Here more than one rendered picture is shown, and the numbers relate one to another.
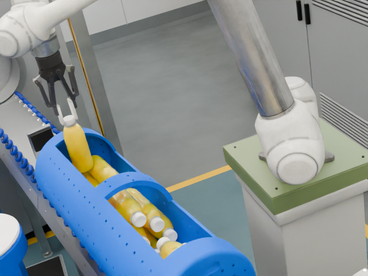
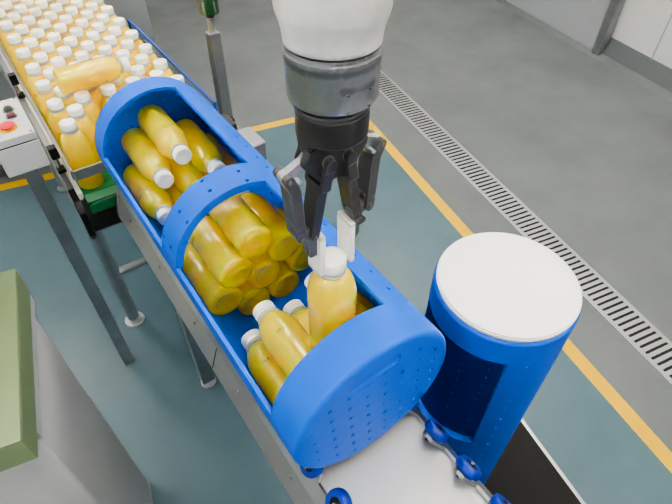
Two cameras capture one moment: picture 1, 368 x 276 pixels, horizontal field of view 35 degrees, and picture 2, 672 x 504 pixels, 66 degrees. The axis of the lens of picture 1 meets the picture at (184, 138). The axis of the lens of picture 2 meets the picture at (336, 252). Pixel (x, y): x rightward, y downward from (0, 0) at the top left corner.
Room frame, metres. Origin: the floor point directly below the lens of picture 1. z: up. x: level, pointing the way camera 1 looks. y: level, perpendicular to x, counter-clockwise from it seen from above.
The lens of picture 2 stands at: (2.16, 0.27, 1.80)
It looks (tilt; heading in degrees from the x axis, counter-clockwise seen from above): 46 degrees down; 170
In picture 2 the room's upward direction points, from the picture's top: straight up
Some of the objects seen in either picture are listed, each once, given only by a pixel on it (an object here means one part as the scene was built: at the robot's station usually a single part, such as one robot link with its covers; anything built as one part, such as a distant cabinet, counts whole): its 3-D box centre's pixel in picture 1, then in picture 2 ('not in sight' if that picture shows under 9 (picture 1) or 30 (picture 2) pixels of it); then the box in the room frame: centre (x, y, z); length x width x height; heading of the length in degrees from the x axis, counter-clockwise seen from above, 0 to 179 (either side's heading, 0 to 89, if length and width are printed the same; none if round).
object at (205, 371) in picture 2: not in sight; (193, 335); (1.06, -0.03, 0.31); 0.06 x 0.06 x 0.63; 25
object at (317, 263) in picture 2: (72, 109); (316, 251); (1.72, 0.32, 1.34); 0.03 x 0.01 x 0.07; 25
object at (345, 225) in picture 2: (59, 114); (345, 236); (1.70, 0.37, 1.34); 0.03 x 0.01 x 0.07; 25
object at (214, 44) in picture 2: not in sight; (235, 171); (0.47, 0.17, 0.55); 0.04 x 0.04 x 1.10; 25
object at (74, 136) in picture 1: (77, 145); (332, 307); (1.71, 0.35, 1.21); 0.07 x 0.07 x 0.19
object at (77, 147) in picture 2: not in sight; (81, 156); (0.93, -0.19, 0.99); 0.07 x 0.07 x 0.19
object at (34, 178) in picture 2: not in sight; (86, 278); (0.91, -0.34, 0.50); 0.04 x 0.04 x 1.00; 25
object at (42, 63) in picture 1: (51, 67); (331, 138); (1.71, 0.35, 1.50); 0.08 x 0.07 x 0.09; 115
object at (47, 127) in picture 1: (44, 145); not in sight; (2.18, 0.57, 1.00); 0.10 x 0.04 x 0.15; 115
